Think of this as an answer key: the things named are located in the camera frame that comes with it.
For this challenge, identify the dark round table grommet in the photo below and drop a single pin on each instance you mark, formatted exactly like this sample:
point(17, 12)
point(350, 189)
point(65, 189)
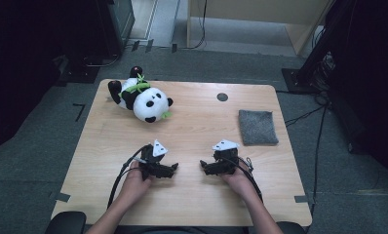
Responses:
point(222, 97)

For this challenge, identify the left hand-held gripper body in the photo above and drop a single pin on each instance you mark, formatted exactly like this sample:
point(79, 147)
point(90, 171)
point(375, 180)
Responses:
point(149, 159)

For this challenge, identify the dark cabinet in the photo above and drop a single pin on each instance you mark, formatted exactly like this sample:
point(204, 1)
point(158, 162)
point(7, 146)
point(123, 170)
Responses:
point(124, 19)

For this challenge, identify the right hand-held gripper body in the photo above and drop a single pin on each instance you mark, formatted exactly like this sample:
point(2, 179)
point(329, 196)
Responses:
point(226, 162)

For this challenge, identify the black slanted stand post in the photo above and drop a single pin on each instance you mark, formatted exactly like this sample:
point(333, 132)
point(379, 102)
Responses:
point(322, 42)

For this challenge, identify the grey tape strip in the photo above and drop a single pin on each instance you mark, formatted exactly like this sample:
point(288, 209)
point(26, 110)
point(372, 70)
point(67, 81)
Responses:
point(62, 197)
point(301, 199)

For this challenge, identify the dark tape piece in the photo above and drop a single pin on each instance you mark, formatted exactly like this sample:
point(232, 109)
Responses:
point(135, 46)
point(149, 45)
point(174, 48)

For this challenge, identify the light wooden cabinet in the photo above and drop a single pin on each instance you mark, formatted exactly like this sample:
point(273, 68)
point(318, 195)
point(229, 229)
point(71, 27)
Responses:
point(247, 8)

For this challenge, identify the person's left hand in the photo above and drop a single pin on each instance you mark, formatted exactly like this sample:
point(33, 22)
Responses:
point(133, 185)

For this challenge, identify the black flat stand base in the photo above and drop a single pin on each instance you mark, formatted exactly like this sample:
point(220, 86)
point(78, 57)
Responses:
point(81, 74)

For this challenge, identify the person's right hand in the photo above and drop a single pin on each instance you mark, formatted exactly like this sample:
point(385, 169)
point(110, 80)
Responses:
point(240, 183)

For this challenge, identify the grey cloth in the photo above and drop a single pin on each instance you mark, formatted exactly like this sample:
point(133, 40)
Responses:
point(257, 127)

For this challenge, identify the black chair armrest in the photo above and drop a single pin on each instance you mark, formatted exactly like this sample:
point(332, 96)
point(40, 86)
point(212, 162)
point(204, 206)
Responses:
point(67, 222)
point(291, 228)

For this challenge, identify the panda plush toy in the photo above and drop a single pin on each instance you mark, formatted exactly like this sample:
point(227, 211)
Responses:
point(149, 104)

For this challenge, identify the black square stand base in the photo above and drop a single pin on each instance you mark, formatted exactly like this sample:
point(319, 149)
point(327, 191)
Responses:
point(294, 81)

